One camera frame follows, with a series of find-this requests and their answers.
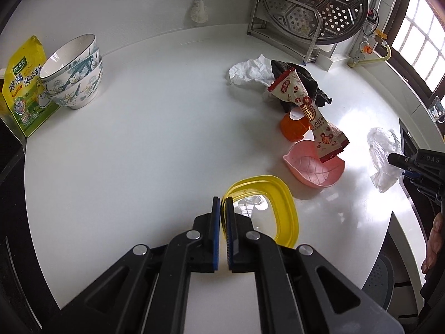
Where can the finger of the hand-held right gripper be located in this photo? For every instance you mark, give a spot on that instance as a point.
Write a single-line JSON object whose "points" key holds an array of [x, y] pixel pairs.
{"points": [[399, 160], [410, 175]]}

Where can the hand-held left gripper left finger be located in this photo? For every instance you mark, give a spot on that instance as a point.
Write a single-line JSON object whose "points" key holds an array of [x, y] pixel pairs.
{"points": [[216, 240]]}

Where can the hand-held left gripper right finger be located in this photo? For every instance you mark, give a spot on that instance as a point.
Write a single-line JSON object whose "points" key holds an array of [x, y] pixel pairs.
{"points": [[229, 247]]}

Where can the clear plastic bag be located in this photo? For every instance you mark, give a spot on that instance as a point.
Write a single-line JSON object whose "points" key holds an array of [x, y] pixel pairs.
{"points": [[380, 146]]}

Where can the yellow plastic container lid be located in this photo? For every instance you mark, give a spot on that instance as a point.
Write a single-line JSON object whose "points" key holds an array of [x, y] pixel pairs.
{"points": [[288, 208]]}

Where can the dark grey cloth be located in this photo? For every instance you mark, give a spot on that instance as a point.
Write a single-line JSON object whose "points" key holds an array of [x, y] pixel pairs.
{"points": [[314, 85]]}

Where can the person's right hand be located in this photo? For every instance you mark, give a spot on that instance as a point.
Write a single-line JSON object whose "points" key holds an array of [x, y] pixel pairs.
{"points": [[434, 247]]}

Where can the pink leaf-shaped plastic dish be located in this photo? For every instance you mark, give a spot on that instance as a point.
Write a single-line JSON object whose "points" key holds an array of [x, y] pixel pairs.
{"points": [[313, 175]]}

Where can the red and white snack wrapper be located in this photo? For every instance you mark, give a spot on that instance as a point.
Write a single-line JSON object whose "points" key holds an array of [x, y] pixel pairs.
{"points": [[313, 111]]}

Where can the orange plastic cup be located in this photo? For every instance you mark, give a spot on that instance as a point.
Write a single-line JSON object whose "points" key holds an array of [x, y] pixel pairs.
{"points": [[292, 128]]}

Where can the gas regulator with orange cap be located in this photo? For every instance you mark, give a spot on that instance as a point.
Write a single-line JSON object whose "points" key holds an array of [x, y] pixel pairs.
{"points": [[363, 48]]}

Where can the window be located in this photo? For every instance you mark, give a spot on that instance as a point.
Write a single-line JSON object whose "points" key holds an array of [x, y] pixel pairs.
{"points": [[422, 41]]}

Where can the metal dish rack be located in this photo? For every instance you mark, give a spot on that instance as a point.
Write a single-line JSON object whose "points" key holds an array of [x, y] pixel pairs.
{"points": [[309, 52]]}

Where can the large round steamer plate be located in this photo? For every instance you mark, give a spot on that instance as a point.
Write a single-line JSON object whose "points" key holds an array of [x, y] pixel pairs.
{"points": [[342, 3]]}

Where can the crumpled white paper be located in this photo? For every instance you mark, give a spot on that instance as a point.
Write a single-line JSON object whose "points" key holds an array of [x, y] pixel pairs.
{"points": [[248, 71]]}

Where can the small perforated steamer plate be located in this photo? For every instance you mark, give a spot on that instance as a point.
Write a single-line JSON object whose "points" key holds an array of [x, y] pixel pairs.
{"points": [[295, 17]]}

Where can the floral ceramic bowl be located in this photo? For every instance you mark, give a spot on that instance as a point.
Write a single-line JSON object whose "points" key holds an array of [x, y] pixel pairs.
{"points": [[85, 76], [81, 97], [69, 55]]}

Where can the yellow seasoning bag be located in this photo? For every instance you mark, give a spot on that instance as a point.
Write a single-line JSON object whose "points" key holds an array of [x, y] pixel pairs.
{"points": [[22, 87]]}

